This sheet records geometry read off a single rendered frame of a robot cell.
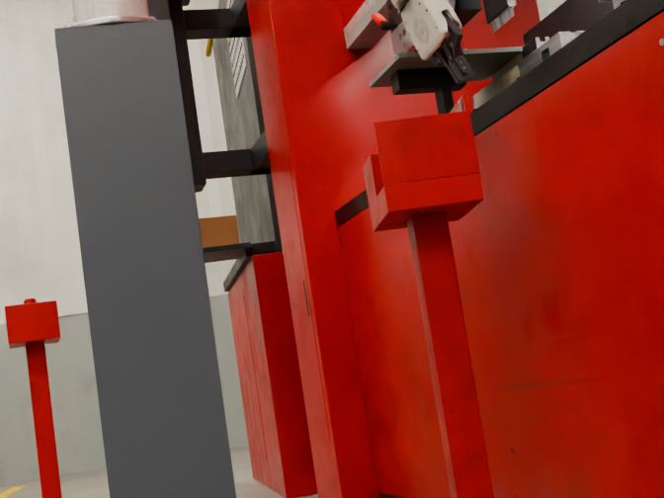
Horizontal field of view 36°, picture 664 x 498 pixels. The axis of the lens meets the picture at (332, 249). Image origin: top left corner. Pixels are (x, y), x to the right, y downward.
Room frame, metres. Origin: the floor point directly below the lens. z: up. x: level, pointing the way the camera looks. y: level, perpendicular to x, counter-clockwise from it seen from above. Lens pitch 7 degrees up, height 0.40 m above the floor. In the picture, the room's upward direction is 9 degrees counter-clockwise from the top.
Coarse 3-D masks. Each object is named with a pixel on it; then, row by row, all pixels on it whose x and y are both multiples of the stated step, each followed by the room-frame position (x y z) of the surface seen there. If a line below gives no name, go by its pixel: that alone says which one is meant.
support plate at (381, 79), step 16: (480, 48) 1.93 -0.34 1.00; (496, 48) 1.94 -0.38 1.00; (512, 48) 1.95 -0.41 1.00; (400, 64) 1.92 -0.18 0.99; (416, 64) 1.94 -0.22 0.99; (432, 64) 1.96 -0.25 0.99; (480, 64) 2.01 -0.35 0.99; (496, 64) 2.02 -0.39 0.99; (384, 80) 2.02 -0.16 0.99; (480, 80) 2.12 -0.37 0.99
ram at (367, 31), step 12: (348, 0) 2.78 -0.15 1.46; (360, 0) 2.69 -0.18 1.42; (384, 0) 2.52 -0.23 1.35; (348, 12) 2.79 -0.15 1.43; (372, 12) 2.62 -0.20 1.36; (384, 12) 2.59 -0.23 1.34; (360, 24) 2.72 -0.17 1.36; (372, 24) 2.67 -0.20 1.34; (348, 36) 2.82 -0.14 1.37; (360, 36) 2.75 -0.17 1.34; (372, 36) 2.76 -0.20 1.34; (348, 48) 2.84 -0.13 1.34; (360, 48) 2.86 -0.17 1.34
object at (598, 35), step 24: (648, 0) 1.36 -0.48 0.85; (600, 24) 1.47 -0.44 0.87; (624, 24) 1.42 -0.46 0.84; (576, 48) 1.54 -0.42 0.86; (600, 48) 1.48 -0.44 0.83; (528, 72) 1.69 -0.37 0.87; (552, 72) 1.62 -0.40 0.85; (504, 96) 1.79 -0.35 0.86; (528, 96) 1.71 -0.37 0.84; (480, 120) 1.89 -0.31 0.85; (336, 216) 2.81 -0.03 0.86
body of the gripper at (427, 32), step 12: (408, 0) 1.74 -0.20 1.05; (420, 0) 1.71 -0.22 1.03; (432, 0) 1.71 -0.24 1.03; (444, 0) 1.72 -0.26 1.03; (408, 12) 1.75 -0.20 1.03; (420, 12) 1.72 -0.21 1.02; (432, 12) 1.70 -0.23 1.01; (408, 24) 1.77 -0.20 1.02; (420, 24) 1.74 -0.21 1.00; (432, 24) 1.71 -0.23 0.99; (444, 24) 1.70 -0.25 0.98; (456, 24) 1.73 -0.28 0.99; (420, 36) 1.76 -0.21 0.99; (432, 36) 1.73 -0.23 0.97; (444, 36) 1.71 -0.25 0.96; (420, 48) 1.78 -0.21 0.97; (432, 48) 1.75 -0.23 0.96
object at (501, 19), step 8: (488, 0) 2.07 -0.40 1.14; (496, 0) 2.04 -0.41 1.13; (504, 0) 2.01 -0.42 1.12; (512, 0) 2.00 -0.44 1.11; (488, 8) 2.08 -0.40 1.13; (496, 8) 2.04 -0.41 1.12; (504, 8) 2.02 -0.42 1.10; (512, 8) 2.00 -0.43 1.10; (488, 16) 2.08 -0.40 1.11; (496, 16) 2.05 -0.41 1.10; (504, 16) 2.04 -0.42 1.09; (512, 16) 2.01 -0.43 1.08; (488, 24) 2.09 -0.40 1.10; (496, 24) 2.07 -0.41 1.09
